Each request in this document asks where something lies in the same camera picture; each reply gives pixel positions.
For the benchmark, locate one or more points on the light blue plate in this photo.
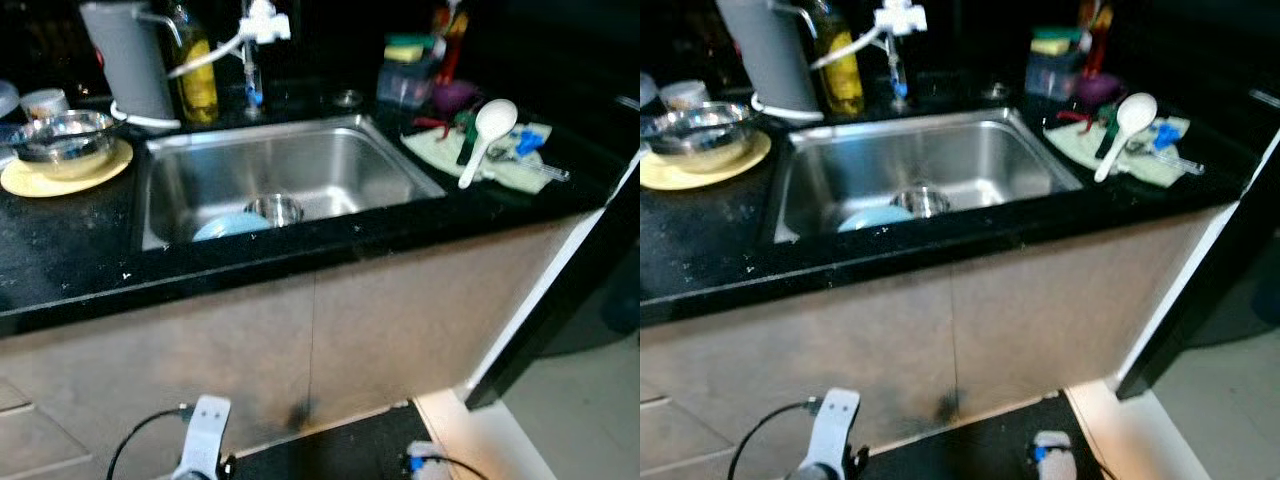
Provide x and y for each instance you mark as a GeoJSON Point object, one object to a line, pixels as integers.
{"type": "Point", "coordinates": [868, 220]}
{"type": "Point", "coordinates": [225, 228]}

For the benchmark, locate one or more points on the stainless steel bowl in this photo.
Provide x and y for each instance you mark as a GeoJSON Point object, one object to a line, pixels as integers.
{"type": "Point", "coordinates": [275, 210]}
{"type": "Point", "coordinates": [705, 142]}
{"type": "Point", "coordinates": [65, 150]}
{"type": "Point", "coordinates": [920, 202]}

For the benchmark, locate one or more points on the green black kitchen tool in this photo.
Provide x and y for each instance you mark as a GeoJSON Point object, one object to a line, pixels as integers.
{"type": "Point", "coordinates": [1108, 123]}
{"type": "Point", "coordinates": [467, 130]}

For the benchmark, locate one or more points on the yellow plate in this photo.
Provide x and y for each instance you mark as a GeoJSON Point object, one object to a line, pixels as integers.
{"type": "Point", "coordinates": [670, 178]}
{"type": "Point", "coordinates": [30, 185]}

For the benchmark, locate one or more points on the metal spoon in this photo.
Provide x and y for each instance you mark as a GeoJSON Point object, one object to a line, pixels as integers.
{"type": "Point", "coordinates": [540, 168]}
{"type": "Point", "coordinates": [1178, 162]}

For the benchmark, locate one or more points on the blue plastic item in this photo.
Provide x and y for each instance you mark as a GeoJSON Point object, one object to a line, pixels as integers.
{"type": "Point", "coordinates": [530, 142]}
{"type": "Point", "coordinates": [1168, 135]}

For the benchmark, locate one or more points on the white tiered plastic rack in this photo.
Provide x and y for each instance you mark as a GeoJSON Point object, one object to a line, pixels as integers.
{"type": "Point", "coordinates": [648, 90]}
{"type": "Point", "coordinates": [7, 100]}

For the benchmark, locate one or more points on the white printed mug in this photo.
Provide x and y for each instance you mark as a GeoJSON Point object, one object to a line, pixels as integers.
{"type": "Point", "coordinates": [686, 96]}
{"type": "Point", "coordinates": [45, 103]}

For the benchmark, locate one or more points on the white rice ladle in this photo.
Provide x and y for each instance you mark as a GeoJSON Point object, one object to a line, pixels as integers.
{"type": "Point", "coordinates": [495, 118]}
{"type": "Point", "coordinates": [1133, 112]}

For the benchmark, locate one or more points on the grey thermos jug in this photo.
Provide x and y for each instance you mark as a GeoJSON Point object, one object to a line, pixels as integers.
{"type": "Point", "coordinates": [130, 60]}
{"type": "Point", "coordinates": [765, 55]}

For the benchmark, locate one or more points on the pale green cloth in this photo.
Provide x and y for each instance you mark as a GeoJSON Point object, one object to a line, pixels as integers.
{"type": "Point", "coordinates": [1072, 148]}
{"type": "Point", "coordinates": [430, 155]}

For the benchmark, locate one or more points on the purple cup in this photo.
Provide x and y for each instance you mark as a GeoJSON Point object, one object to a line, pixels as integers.
{"type": "Point", "coordinates": [455, 97]}
{"type": "Point", "coordinates": [1098, 90]}

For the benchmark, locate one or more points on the yellow oil bottle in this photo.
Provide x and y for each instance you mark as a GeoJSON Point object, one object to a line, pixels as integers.
{"type": "Point", "coordinates": [198, 85]}
{"type": "Point", "coordinates": [838, 78]}

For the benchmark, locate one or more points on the red plastic utensil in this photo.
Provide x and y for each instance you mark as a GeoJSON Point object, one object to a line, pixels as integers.
{"type": "Point", "coordinates": [1096, 30]}
{"type": "Point", "coordinates": [450, 35]}

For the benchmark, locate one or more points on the clear plastic container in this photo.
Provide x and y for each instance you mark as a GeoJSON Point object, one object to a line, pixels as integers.
{"type": "Point", "coordinates": [1055, 78]}
{"type": "Point", "coordinates": [405, 85]}

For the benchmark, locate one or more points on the yellow green sponge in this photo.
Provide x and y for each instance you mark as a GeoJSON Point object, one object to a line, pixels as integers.
{"type": "Point", "coordinates": [410, 48]}
{"type": "Point", "coordinates": [1057, 41]}

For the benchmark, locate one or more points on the round metal drain stopper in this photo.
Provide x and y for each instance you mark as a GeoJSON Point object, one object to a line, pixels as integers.
{"type": "Point", "coordinates": [995, 91]}
{"type": "Point", "coordinates": [347, 98]}

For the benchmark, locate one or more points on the stainless steel sink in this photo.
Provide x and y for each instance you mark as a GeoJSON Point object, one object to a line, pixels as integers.
{"type": "Point", "coordinates": [320, 160]}
{"type": "Point", "coordinates": [960, 152]}

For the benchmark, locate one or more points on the black floor mat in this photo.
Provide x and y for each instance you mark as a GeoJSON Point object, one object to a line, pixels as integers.
{"type": "Point", "coordinates": [330, 450]}
{"type": "Point", "coordinates": [970, 445]}

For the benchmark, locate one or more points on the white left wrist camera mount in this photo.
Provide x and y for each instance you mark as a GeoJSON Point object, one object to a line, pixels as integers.
{"type": "Point", "coordinates": [205, 435]}
{"type": "Point", "coordinates": [835, 430]}

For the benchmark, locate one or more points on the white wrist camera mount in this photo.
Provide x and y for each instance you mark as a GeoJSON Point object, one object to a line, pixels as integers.
{"type": "Point", "coordinates": [205, 435]}
{"type": "Point", "coordinates": [835, 430]}
{"type": "Point", "coordinates": [430, 465]}
{"type": "Point", "coordinates": [1052, 458]}

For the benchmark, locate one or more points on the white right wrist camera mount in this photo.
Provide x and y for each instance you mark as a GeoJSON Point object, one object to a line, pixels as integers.
{"type": "Point", "coordinates": [430, 465]}
{"type": "Point", "coordinates": [1052, 458]}

